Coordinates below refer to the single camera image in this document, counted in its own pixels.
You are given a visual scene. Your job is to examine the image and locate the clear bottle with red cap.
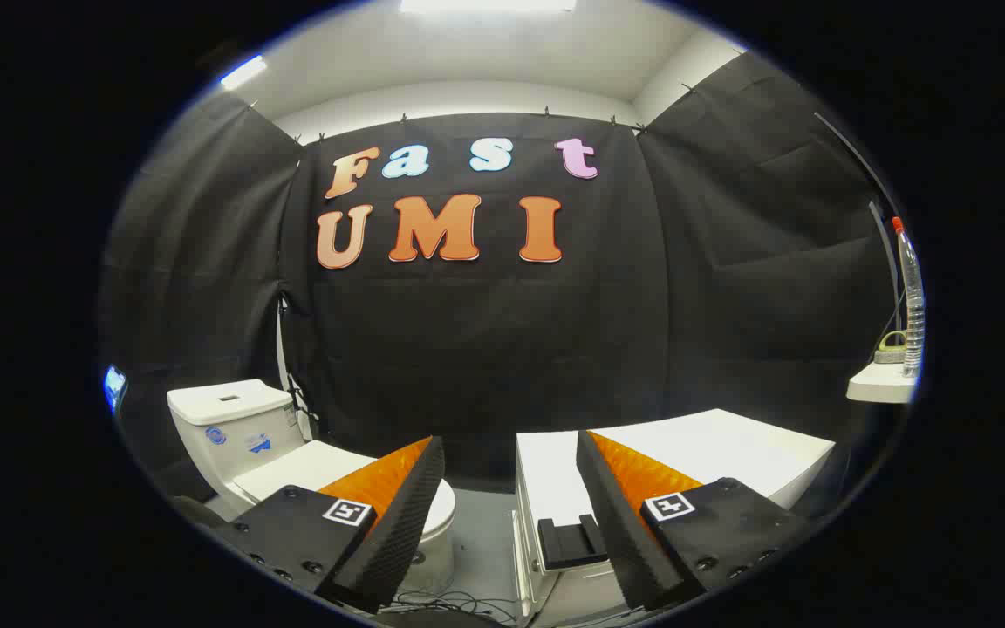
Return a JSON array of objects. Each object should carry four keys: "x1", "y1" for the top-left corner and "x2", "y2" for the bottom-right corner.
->
[{"x1": 892, "y1": 216, "x2": 926, "y2": 379}]

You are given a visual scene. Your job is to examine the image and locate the ceiling light panel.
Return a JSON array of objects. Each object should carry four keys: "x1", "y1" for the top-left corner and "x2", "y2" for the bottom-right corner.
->
[{"x1": 220, "y1": 55, "x2": 268, "y2": 91}]

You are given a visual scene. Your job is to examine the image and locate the white drawer cabinet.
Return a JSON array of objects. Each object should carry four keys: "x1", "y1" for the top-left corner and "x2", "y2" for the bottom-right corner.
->
[{"x1": 514, "y1": 408, "x2": 837, "y2": 625}]

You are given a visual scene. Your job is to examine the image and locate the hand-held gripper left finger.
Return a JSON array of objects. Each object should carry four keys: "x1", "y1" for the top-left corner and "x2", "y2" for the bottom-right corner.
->
[{"x1": 213, "y1": 436, "x2": 448, "y2": 614}]

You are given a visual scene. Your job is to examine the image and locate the small white shelf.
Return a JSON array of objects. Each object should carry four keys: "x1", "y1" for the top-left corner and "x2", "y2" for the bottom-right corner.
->
[{"x1": 846, "y1": 362, "x2": 918, "y2": 404}]

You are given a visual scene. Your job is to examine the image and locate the white toilet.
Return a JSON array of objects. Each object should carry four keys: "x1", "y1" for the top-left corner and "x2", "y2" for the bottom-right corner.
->
[{"x1": 167, "y1": 379, "x2": 458, "y2": 598}]

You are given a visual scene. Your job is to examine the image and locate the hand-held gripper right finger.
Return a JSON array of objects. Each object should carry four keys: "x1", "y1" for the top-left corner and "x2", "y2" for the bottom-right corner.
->
[{"x1": 576, "y1": 429, "x2": 810, "y2": 613}]

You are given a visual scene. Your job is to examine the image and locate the black backdrop cloth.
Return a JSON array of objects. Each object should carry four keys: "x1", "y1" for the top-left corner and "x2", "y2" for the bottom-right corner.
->
[{"x1": 99, "y1": 52, "x2": 900, "y2": 489}]

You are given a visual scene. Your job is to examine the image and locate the black floor cables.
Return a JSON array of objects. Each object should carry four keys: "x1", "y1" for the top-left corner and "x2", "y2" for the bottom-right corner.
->
[{"x1": 393, "y1": 590, "x2": 521, "y2": 623}]

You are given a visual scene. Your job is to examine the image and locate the black plastic holder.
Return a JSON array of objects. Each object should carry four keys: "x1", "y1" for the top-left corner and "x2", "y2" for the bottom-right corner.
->
[{"x1": 537, "y1": 514, "x2": 610, "y2": 571}]

